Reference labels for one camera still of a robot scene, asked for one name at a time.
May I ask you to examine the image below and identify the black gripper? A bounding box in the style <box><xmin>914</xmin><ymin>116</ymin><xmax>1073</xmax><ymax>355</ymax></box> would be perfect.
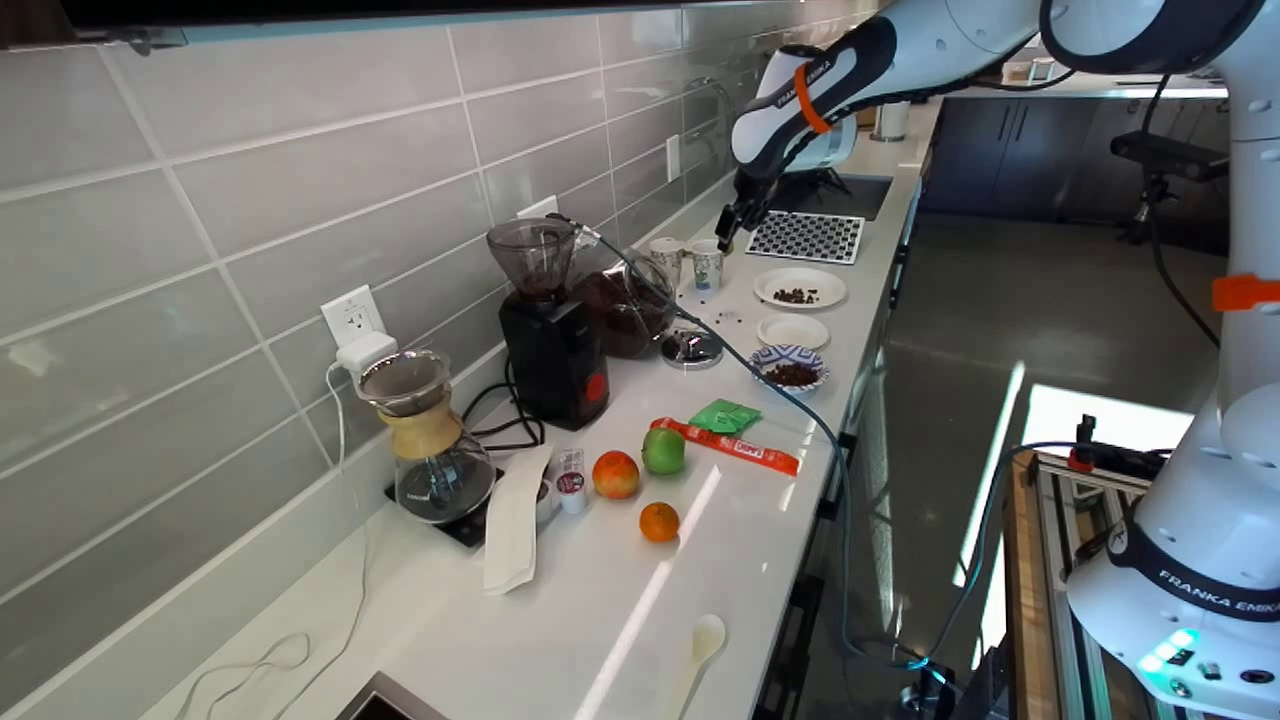
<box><xmin>711</xmin><ymin>160</ymin><xmax>778</xmax><ymax>256</ymax></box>

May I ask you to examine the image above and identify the large white plate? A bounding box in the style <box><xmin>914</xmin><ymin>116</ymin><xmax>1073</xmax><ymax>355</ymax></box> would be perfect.
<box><xmin>752</xmin><ymin>265</ymin><xmax>851</xmax><ymax>316</ymax></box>

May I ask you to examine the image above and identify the small white plate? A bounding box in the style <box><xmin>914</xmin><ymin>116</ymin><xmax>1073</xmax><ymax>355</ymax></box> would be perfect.
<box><xmin>752</xmin><ymin>311</ymin><xmax>835</xmax><ymax>355</ymax></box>

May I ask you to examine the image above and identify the patterned paper cup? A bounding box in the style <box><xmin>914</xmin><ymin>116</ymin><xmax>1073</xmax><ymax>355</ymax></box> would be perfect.
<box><xmin>684</xmin><ymin>236</ymin><xmax>730</xmax><ymax>296</ymax></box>
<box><xmin>643</xmin><ymin>232</ymin><xmax>696</xmax><ymax>296</ymax></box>

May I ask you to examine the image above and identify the black dotted drying mat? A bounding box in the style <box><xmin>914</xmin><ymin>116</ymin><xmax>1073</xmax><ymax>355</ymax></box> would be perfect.
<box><xmin>739</xmin><ymin>208</ymin><xmax>870</xmax><ymax>267</ymax></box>

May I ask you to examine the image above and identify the dark kitchen sink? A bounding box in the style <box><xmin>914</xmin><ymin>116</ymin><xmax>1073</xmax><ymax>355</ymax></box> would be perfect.
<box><xmin>766</xmin><ymin>173</ymin><xmax>895</xmax><ymax>224</ymax></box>

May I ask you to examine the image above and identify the glass jar of coffee beans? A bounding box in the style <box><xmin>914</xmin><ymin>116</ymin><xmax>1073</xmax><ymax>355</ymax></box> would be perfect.
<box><xmin>571</xmin><ymin>246</ymin><xmax>680</xmax><ymax>361</ymax></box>

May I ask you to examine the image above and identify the blue patterned bowl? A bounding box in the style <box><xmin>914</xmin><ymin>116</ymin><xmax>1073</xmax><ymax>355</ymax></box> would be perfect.
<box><xmin>747</xmin><ymin>345</ymin><xmax>833</xmax><ymax>399</ymax></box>

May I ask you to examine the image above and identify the white bottle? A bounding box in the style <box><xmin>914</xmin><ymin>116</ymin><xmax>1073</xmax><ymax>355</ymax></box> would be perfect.
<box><xmin>870</xmin><ymin>96</ymin><xmax>914</xmax><ymax>143</ymax></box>

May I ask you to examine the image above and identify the long orange-red packet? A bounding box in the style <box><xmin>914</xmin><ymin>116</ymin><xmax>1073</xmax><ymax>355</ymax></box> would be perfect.
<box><xmin>649</xmin><ymin>411</ymin><xmax>802</xmax><ymax>480</ymax></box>

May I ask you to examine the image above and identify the green apple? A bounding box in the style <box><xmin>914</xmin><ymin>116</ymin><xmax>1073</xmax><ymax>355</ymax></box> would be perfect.
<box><xmin>640</xmin><ymin>421</ymin><xmax>692</xmax><ymax>480</ymax></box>

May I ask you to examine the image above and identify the red-orange round fruit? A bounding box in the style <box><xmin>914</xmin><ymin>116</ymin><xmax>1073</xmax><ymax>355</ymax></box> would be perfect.
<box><xmin>588</xmin><ymin>449</ymin><xmax>643</xmax><ymax>503</ymax></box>

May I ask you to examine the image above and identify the small orange fruit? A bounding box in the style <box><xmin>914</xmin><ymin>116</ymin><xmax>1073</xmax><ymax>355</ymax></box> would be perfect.
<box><xmin>637</xmin><ymin>498</ymin><xmax>684</xmax><ymax>549</ymax></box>

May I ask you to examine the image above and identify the small white red-labelled container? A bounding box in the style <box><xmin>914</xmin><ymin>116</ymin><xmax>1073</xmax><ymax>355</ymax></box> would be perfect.
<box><xmin>549</xmin><ymin>453</ymin><xmax>591</xmax><ymax>522</ymax></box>

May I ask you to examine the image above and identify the white plug adapter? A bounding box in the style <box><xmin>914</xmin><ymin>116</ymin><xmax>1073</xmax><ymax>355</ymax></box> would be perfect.
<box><xmin>326</xmin><ymin>333</ymin><xmax>401</xmax><ymax>387</ymax></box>

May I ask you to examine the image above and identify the black coffee scale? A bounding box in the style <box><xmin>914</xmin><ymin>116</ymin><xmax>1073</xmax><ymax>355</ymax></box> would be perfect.
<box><xmin>385</xmin><ymin>463</ymin><xmax>513</xmax><ymax>551</ymax></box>

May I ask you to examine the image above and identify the white plastic spoon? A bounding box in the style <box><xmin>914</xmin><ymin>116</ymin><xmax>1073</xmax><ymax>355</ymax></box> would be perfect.
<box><xmin>668</xmin><ymin>612</ymin><xmax>730</xmax><ymax>720</ymax></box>

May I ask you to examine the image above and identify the dark upper cabinet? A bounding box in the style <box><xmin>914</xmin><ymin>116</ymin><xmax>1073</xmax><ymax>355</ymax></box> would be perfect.
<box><xmin>0</xmin><ymin>0</ymin><xmax>770</xmax><ymax>54</ymax></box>

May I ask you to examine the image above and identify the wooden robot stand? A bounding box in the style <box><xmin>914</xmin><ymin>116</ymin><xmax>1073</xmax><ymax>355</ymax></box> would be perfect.
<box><xmin>1004</xmin><ymin>446</ymin><xmax>1163</xmax><ymax>720</ymax></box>

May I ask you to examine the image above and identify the thin black power cable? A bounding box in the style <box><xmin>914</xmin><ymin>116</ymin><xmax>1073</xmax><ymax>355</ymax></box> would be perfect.
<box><xmin>585</xmin><ymin>224</ymin><xmax>846</xmax><ymax>453</ymax></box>

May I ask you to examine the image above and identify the orange arm strap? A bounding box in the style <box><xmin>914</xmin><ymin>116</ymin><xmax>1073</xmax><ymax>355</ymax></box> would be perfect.
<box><xmin>792</xmin><ymin>59</ymin><xmax>835</xmax><ymax>135</ymax></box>
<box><xmin>1209</xmin><ymin>271</ymin><xmax>1280</xmax><ymax>320</ymax></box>

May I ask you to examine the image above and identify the black grinder cord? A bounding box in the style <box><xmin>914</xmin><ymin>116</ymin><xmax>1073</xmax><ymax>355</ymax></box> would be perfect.
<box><xmin>454</xmin><ymin>377</ymin><xmax>549</xmax><ymax>453</ymax></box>

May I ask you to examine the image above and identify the black camera on stand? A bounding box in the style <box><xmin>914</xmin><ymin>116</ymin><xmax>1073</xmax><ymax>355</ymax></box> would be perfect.
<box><xmin>1107</xmin><ymin>129</ymin><xmax>1230</xmax><ymax>246</ymax></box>

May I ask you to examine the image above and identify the white power cable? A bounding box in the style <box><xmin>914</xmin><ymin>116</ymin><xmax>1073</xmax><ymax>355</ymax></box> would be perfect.
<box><xmin>173</xmin><ymin>361</ymin><xmax>393</xmax><ymax>720</ymax></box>

